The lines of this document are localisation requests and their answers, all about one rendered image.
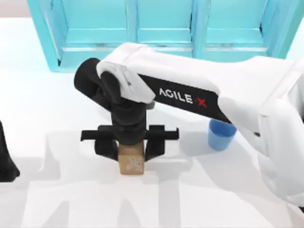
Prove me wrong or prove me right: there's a brown block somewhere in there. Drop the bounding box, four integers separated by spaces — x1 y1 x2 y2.
118 141 146 176

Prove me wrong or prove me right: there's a blue cup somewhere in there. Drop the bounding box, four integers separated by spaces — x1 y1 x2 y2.
208 119 238 152

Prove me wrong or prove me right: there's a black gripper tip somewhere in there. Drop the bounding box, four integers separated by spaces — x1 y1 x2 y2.
0 120 20 183

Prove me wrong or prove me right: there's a light blue rack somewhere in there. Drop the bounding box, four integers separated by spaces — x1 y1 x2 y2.
26 0 304 73

